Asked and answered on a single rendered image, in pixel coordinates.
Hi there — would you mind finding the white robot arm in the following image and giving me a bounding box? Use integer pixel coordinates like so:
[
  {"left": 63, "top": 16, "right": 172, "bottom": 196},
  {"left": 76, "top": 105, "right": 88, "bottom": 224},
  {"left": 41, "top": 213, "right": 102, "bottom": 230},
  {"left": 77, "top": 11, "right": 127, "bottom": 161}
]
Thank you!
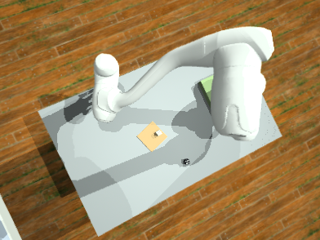
[{"left": 92, "top": 27, "right": 273, "bottom": 141}]

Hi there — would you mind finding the tan rectangular mat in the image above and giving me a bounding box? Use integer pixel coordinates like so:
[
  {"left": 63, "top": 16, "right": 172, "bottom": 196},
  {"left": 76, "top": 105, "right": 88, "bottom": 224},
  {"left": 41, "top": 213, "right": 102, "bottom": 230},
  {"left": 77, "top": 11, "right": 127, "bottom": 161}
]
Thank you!
[{"left": 137, "top": 122, "right": 167, "bottom": 152}]

